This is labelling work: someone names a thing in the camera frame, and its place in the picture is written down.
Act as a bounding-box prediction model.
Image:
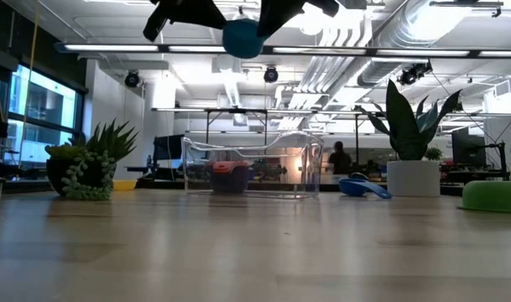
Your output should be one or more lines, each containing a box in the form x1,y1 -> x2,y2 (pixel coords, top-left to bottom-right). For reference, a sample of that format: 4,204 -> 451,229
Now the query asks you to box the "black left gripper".
142,0 -> 227,43

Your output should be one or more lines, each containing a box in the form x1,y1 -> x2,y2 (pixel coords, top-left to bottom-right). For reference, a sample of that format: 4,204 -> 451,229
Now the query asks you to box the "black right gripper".
257,0 -> 340,39

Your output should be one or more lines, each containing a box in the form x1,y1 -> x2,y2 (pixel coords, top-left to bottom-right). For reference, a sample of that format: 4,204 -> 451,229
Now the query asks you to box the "teal measuring cup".
222,18 -> 268,60

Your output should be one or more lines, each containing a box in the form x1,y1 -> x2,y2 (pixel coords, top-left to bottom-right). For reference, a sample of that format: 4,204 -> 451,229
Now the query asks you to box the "orange measuring cup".
211,160 -> 251,176

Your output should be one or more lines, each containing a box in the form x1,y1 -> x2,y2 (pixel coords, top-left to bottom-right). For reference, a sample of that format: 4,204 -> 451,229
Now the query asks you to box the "navy measuring cup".
209,172 -> 251,182

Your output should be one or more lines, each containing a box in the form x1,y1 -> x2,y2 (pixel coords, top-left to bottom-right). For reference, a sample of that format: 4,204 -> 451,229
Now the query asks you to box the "purple bowl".
209,178 -> 251,195

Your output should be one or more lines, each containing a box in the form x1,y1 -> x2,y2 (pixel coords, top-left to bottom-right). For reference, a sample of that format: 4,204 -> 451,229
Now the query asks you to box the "yellow measuring cup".
112,179 -> 138,192

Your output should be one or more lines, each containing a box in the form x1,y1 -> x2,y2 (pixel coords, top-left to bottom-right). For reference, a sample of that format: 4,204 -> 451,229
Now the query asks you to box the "green measuring cup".
456,180 -> 511,214

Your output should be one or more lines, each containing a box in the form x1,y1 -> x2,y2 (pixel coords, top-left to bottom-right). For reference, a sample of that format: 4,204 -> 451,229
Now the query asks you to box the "clear plastic basket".
181,130 -> 326,200

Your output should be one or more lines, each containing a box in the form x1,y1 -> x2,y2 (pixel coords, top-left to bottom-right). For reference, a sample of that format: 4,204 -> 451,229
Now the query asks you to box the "blue measuring cup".
338,172 -> 394,200

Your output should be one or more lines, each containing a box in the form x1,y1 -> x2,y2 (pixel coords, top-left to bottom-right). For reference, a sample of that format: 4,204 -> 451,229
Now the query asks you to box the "black linear light bar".
55,41 -> 511,59

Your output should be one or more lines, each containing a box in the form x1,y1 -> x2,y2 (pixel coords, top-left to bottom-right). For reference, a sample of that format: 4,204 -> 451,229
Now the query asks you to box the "black computer monitor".
153,133 -> 185,163
451,127 -> 487,168

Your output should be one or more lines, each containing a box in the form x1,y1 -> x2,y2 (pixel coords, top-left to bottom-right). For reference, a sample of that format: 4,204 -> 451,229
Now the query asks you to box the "person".
326,141 -> 353,175

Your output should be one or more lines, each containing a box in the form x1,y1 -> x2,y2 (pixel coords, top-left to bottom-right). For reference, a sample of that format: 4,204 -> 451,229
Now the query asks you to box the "succulent plant in dark pot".
44,118 -> 139,201

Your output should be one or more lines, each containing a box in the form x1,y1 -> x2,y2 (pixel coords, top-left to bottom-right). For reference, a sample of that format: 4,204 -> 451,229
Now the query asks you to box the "snake plant in white pot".
357,79 -> 464,198

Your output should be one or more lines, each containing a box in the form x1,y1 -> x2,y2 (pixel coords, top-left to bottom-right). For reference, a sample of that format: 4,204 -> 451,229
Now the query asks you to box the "black background rig stand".
468,141 -> 511,181

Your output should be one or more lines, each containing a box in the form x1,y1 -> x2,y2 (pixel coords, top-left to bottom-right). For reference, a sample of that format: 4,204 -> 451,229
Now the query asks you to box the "black background table frame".
151,107 -> 363,177

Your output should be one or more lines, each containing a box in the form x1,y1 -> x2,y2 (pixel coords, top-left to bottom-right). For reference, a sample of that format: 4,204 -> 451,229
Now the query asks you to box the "silver ventilation duct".
357,0 -> 470,87

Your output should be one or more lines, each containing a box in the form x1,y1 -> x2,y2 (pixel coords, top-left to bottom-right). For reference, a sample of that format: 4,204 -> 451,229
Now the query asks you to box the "black ceiling rail fixture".
429,0 -> 504,18

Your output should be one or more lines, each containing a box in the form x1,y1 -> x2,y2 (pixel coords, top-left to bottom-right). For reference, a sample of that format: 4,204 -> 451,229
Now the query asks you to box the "yellow power cable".
16,8 -> 40,180

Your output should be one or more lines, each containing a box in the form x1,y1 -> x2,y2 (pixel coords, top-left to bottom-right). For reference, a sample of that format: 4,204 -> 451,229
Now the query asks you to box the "black aluminium table frame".
0,178 -> 511,197

